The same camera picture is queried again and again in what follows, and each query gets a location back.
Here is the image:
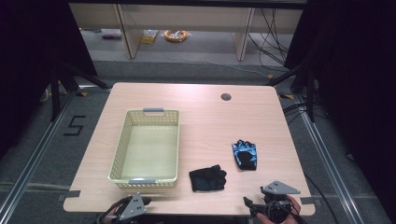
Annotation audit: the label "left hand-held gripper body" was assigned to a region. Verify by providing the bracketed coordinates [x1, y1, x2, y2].
[114, 191, 148, 223]

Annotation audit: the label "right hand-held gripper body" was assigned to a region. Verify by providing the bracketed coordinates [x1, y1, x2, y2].
[260, 179, 302, 224]

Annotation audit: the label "person's right hand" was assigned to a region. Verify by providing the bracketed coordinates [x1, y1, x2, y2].
[255, 194, 303, 224]

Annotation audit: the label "person's left hand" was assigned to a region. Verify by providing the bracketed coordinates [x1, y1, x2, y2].
[101, 214, 120, 224]

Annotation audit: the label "blue and black fingerless glove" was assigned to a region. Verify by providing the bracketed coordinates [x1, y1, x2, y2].
[231, 139, 259, 172]

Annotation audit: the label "pale yellow plastic basket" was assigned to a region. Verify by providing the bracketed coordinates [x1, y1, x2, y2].
[107, 107, 181, 190]

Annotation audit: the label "black metal stand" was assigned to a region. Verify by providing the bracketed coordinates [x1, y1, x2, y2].
[265, 58, 318, 123]
[49, 63, 112, 123]

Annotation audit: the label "black curtain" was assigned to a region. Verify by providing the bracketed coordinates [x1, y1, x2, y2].
[283, 0, 396, 218]
[0, 0, 98, 160]

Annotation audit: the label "yellow packet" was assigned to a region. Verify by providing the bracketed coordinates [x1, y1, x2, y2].
[139, 29, 160, 46]

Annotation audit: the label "dark flat device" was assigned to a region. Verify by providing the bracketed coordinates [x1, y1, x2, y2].
[101, 32, 122, 41]

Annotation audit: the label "white shelf unit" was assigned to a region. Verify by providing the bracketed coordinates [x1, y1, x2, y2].
[68, 3, 304, 63]

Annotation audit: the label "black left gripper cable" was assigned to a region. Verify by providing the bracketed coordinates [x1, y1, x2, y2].
[95, 195, 134, 224]

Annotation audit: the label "black floor cable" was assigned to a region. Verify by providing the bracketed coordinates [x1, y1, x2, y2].
[303, 173, 341, 224]

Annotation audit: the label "aluminium floor rail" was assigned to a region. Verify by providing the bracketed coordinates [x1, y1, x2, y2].
[0, 89, 77, 217]
[293, 93, 363, 224]

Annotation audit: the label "black hanging cables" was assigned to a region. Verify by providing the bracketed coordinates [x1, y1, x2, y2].
[247, 7, 294, 67]

